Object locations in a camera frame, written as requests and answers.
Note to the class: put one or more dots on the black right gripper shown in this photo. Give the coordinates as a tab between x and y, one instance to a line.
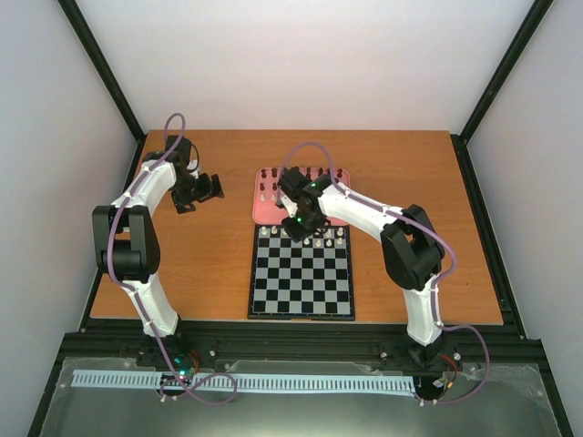
295	235

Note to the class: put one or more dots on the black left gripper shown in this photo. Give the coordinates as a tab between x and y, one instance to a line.
180	202

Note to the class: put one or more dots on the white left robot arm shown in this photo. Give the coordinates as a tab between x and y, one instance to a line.
125	241

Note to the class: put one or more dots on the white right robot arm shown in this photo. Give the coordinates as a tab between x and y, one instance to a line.
412	252

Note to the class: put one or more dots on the white pawn row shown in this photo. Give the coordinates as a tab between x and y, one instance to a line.
318	241

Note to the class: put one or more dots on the black pawn row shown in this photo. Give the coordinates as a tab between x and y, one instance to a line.
265	186

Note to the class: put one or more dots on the pink piece tray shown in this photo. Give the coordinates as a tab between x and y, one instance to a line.
264	209

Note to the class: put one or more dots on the black piece back row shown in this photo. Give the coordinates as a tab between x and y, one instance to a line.
269	175

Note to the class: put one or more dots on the black and grey chessboard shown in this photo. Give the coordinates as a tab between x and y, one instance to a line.
297	283

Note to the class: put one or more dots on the light blue cable duct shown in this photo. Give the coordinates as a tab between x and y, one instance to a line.
248	383

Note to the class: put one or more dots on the black aluminium frame rail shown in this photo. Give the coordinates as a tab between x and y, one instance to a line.
278	341

